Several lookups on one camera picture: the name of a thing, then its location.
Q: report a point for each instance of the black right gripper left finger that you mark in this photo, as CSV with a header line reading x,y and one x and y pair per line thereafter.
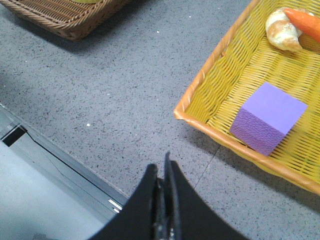
x,y
135,220

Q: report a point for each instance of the yellow packing tape roll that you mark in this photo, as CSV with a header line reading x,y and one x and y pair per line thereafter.
x,y
83,1

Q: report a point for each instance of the purple foam block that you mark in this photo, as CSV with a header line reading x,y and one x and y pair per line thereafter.
x,y
266,117

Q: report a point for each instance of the orange toy carrot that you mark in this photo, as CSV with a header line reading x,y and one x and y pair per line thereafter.
x,y
308,24

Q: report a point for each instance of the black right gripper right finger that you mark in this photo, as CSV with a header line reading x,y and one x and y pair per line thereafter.
x,y
188,216

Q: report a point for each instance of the toy bread croissant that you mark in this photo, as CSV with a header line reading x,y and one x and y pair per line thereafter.
x,y
281,33

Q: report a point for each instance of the yellow woven basket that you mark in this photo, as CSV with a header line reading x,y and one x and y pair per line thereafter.
x,y
243,61

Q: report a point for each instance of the brown wicker basket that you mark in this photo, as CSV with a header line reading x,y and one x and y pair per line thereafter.
x,y
70,19

